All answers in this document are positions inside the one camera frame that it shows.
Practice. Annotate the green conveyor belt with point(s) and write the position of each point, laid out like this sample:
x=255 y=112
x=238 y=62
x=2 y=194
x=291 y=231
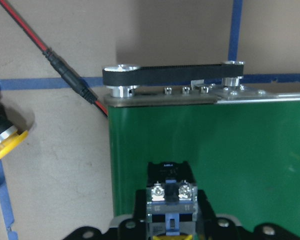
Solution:
x=241 y=142

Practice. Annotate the yellow push button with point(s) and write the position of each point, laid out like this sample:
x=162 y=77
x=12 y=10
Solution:
x=171 y=201
x=10 y=136

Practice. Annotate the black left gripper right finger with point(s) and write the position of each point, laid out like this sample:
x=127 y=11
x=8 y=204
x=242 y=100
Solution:
x=205 y=210

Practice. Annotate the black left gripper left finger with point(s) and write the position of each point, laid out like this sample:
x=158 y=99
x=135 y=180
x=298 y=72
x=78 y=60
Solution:
x=140 y=205

